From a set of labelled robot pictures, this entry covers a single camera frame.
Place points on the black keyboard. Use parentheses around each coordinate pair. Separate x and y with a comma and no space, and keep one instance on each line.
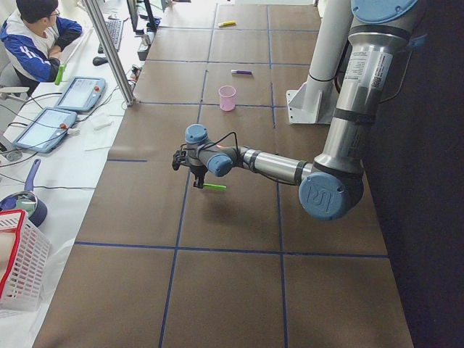
(115,30)

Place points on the black computer mouse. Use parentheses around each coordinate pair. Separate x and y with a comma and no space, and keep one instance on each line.
(99,61)

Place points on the blue saucepan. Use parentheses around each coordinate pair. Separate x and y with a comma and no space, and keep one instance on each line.
(26,199)

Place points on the purple highlighter pen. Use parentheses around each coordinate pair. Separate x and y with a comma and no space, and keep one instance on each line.
(242,72)

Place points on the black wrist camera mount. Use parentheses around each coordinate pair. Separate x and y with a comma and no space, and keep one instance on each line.
(180,158)

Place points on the pink mesh pen holder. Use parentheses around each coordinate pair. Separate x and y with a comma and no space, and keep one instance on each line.
(227,96)

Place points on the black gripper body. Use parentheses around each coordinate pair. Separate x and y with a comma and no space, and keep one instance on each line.
(196,172)

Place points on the green highlighter pen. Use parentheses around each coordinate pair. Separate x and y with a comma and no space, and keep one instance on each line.
(214,186)

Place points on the white plastic basket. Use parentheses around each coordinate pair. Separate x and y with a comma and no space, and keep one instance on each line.
(24,252)

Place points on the aluminium frame post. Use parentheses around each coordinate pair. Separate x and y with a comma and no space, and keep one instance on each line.
(110,52)

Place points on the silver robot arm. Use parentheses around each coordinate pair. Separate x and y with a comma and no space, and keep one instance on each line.
(356,44)

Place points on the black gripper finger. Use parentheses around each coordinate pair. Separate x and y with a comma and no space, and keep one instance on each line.
(198,181)

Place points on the blue teach pendant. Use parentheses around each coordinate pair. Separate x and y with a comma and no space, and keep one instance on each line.
(81,94)
(45,132)

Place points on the white pillar with base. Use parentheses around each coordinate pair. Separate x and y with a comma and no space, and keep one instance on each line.
(315,100)

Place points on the seated person blue jacket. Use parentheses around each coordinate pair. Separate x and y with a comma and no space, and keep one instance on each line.
(35,36)

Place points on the far blue teach pendant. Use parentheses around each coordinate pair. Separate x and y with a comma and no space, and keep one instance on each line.
(81,94)

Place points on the yellow highlighter pen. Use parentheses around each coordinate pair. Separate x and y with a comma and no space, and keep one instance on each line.
(226,24)

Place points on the near blue teach pendant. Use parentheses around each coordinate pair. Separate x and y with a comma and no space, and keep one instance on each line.
(45,132)

